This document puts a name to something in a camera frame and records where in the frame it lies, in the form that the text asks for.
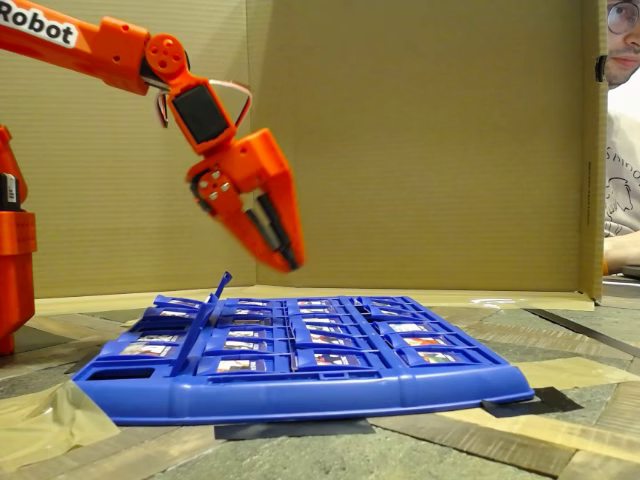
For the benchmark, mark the large brown cardboard screen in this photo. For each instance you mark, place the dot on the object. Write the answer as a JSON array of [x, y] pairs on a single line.
[[400, 150]]

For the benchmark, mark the flip tile labelled Dr Ion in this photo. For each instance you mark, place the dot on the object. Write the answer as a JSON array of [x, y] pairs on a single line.
[[175, 314]]

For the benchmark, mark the flip tile labelled Ice Light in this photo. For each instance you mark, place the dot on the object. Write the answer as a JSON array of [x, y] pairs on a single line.
[[321, 320]]

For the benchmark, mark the flip tile brown gecko figure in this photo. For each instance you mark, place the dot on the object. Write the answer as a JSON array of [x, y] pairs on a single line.
[[386, 307]]

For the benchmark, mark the blue plastic guessing game board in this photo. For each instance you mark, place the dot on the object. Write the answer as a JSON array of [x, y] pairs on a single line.
[[300, 400]]

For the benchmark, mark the round eyeglasses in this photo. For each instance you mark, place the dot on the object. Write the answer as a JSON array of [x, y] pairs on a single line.
[[622, 17]]

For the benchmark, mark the flip tile labelled Safeguard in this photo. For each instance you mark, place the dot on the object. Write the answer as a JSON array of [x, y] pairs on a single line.
[[330, 339]]

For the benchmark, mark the bare forearm of person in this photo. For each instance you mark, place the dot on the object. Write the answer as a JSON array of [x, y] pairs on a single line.
[[622, 252]]

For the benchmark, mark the flip tile labelled Eric Eagle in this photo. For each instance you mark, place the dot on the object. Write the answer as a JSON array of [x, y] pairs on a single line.
[[251, 322]]

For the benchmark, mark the flip tile labelled Swampbat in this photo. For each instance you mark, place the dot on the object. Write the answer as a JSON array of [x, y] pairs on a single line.
[[436, 357]]

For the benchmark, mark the flip tile labelled Mr Mist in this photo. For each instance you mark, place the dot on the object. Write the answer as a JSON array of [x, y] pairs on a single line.
[[410, 327]]

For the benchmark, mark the flip tile labelled Beast Tamer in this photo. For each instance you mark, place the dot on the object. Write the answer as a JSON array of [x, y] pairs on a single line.
[[254, 303]]

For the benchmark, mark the flip tile labelled Atlantia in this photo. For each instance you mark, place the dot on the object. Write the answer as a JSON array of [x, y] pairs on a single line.
[[247, 333]]

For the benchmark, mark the flip tile labelled Madame Vine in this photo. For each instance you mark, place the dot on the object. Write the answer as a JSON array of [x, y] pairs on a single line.
[[316, 311]]

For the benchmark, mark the flip tile labelled Stupendous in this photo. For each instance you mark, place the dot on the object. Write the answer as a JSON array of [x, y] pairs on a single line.
[[182, 303]]

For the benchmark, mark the flip tile labelled Sir Stretch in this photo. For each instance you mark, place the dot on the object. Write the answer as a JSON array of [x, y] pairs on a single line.
[[245, 345]]

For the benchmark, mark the flip tile labelled Glance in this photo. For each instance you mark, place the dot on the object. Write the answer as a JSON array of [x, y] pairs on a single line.
[[314, 303]]

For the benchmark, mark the person in white t-shirt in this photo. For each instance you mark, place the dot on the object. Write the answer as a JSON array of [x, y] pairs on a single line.
[[625, 170]]

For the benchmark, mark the flat brown tape patch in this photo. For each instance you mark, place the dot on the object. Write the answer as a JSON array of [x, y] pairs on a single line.
[[565, 372]]

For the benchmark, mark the flip tile labelled Ultrasonic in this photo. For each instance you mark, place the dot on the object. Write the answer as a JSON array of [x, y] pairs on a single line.
[[337, 359]]

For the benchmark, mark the small black clip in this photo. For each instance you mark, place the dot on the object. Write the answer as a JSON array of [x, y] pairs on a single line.
[[599, 70]]

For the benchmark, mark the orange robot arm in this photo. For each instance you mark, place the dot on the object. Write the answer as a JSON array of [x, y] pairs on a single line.
[[100, 50]]

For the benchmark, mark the flip tile labelled Thunderrock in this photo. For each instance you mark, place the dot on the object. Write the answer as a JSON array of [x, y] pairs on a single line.
[[325, 329]]

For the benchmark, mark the flip tile yellow brown figure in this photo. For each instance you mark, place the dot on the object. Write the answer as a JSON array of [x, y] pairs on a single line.
[[382, 300]]

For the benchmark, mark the long thin black tape strip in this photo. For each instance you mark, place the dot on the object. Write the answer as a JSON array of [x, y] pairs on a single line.
[[590, 336]]

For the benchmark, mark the flip tile labelled Zap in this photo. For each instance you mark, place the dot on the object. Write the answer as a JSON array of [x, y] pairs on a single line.
[[252, 312]]

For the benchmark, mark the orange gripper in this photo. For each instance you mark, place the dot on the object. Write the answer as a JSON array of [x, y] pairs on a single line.
[[261, 165]]

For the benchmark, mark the crumpled brown packing tape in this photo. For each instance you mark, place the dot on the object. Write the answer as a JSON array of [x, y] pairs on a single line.
[[45, 425]]

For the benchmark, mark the flip tile labelled Rambler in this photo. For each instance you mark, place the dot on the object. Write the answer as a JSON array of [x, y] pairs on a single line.
[[424, 341]]

